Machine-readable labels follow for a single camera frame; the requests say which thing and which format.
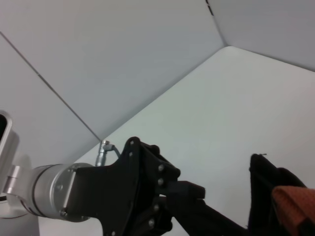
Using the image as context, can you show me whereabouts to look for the black fabric bag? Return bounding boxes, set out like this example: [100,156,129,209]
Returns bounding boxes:
[167,153,315,236]

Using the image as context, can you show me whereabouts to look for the left arm connector cable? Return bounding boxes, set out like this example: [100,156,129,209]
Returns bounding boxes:
[94,140,121,167]

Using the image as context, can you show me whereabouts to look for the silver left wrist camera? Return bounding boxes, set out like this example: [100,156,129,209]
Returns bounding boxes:
[0,110,32,197]

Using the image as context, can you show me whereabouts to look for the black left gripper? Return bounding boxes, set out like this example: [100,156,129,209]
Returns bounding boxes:
[64,136,206,236]

